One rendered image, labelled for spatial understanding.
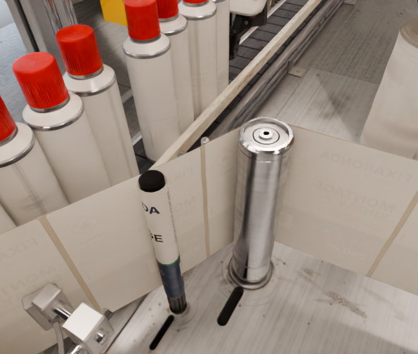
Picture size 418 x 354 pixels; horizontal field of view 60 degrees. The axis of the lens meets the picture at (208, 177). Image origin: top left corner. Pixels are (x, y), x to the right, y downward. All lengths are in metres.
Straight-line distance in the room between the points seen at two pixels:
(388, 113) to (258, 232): 0.20
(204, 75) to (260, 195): 0.28
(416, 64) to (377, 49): 0.51
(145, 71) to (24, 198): 0.18
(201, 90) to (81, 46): 0.22
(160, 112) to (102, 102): 0.10
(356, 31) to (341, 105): 0.38
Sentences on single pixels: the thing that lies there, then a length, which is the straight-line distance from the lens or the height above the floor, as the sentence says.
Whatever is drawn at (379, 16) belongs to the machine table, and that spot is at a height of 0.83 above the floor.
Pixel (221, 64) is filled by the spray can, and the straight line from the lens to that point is 0.56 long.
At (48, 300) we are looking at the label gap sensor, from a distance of 0.26.
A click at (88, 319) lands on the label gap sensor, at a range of 0.24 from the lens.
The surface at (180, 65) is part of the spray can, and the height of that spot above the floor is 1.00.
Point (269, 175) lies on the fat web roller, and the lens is 0.25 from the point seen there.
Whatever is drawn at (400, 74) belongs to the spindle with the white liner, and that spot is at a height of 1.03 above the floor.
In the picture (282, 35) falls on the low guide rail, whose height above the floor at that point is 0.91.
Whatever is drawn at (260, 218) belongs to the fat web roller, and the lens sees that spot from 0.29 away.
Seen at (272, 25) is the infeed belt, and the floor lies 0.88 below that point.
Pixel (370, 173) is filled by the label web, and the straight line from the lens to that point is 0.27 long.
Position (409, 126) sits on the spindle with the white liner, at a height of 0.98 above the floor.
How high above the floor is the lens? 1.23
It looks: 47 degrees down
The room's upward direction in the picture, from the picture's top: 2 degrees counter-clockwise
